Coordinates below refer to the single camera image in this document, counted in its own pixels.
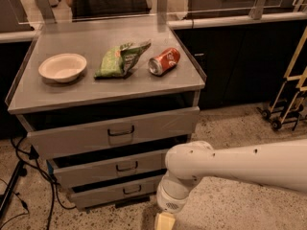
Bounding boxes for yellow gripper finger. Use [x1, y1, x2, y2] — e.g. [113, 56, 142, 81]
[154, 212, 176, 230]

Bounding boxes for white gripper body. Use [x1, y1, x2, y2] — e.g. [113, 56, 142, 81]
[156, 171, 201, 214]

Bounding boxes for grey bottom drawer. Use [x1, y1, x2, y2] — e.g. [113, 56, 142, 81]
[70, 173, 162, 209]

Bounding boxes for grey drawer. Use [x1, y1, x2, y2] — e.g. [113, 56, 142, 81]
[54, 147, 168, 188]
[70, 173, 162, 209]
[28, 106, 200, 159]

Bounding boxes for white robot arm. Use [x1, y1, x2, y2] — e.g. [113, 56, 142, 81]
[154, 139, 307, 230]

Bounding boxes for grey top drawer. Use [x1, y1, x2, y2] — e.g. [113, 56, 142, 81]
[28, 106, 200, 159]

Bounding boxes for grey middle drawer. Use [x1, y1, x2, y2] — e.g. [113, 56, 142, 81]
[54, 147, 168, 188]

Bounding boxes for grey drawer cabinet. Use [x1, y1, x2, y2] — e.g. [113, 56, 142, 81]
[7, 16, 205, 202]

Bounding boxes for red soda can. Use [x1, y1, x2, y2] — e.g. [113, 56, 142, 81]
[148, 48, 180, 76]

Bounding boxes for green chip bag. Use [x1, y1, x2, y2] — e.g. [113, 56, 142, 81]
[94, 40, 152, 80]

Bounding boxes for black tripod leg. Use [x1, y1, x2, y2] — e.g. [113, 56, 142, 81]
[0, 161, 24, 219]

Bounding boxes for white paper bowl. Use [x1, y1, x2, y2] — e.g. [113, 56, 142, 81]
[38, 54, 87, 83]

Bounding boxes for person in dark clothes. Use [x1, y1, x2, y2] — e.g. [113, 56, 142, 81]
[67, 0, 150, 19]

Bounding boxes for black cables on floor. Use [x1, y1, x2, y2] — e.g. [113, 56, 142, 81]
[0, 136, 77, 230]

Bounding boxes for white horizontal rail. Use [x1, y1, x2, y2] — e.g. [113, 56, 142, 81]
[0, 11, 307, 43]

